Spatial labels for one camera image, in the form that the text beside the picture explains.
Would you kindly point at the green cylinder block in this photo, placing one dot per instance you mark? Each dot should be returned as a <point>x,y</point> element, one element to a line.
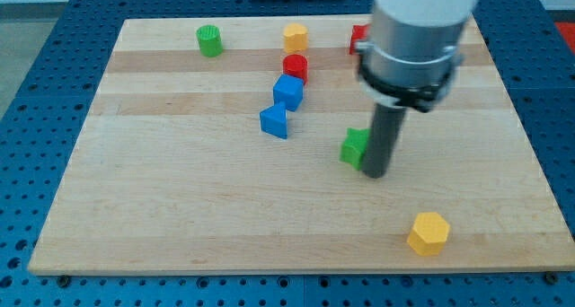
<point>209,40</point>

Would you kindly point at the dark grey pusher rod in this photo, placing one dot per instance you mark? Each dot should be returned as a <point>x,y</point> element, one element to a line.
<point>385,128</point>

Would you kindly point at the blue triangle block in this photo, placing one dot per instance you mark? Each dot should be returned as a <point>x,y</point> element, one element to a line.
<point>273,120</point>

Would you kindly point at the wooden board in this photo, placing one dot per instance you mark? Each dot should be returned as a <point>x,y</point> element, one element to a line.
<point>172,175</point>

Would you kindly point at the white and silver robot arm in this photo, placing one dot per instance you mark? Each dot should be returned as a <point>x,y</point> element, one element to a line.
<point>411,53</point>

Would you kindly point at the red block behind arm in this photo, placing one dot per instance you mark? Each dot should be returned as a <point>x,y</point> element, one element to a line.
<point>358,32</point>

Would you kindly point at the blue cube block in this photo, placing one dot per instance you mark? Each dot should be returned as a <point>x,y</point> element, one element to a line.
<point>290,90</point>

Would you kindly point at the green star block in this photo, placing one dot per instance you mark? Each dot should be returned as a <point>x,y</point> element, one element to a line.
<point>354,146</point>

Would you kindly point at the red cylinder block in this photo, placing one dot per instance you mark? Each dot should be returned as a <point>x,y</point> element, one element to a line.
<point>296,65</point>

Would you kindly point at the yellow hexagon block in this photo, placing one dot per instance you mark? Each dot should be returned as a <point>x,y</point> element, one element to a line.
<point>429,234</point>

